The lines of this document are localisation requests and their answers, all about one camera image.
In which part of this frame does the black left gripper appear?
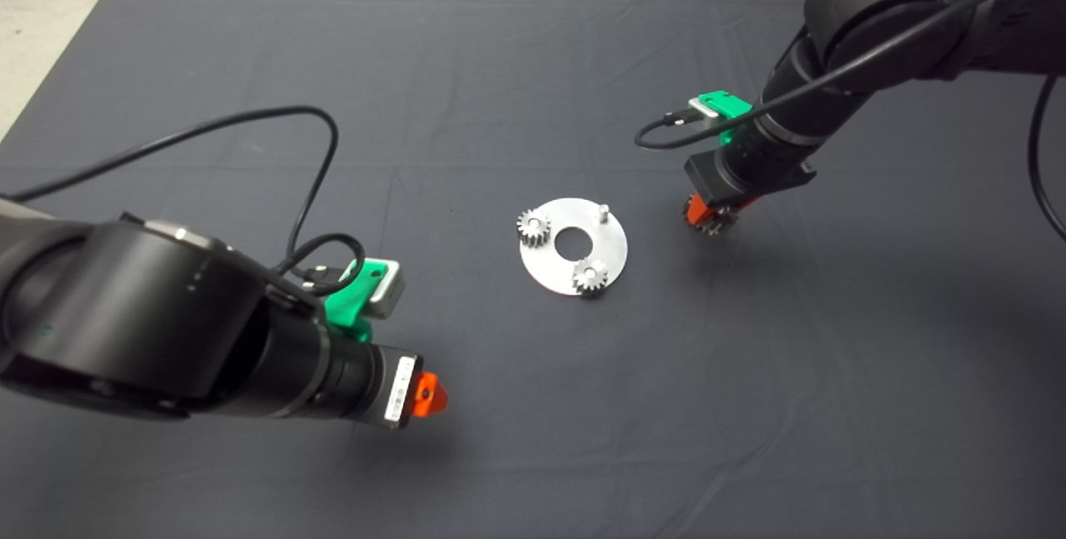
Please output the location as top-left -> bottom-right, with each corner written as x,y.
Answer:
360,347 -> 449,430

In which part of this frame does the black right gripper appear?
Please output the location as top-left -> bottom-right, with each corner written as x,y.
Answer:
683,143 -> 817,227

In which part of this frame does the dark steel gear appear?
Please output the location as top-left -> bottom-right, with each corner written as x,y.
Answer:
691,202 -> 740,237

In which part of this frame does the small silver steel gear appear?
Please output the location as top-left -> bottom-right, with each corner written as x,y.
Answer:
571,257 -> 610,298
516,208 -> 552,247

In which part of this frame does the round metal plate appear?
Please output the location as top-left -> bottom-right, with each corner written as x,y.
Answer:
519,197 -> 630,298

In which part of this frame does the dark grey table cloth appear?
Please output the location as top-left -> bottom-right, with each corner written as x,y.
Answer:
0,0 -> 1066,539

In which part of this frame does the green right camera mount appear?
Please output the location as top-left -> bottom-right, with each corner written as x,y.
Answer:
698,91 -> 753,144

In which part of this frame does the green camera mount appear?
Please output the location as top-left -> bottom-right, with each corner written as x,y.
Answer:
323,258 -> 388,344
698,91 -> 753,144

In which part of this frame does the silver left camera box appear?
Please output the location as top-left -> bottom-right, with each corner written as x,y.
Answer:
371,264 -> 406,321

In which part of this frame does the green left camera mount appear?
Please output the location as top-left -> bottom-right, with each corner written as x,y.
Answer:
323,258 -> 388,344

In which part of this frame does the black left camera cable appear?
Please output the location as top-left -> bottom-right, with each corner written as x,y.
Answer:
0,106 -> 367,298

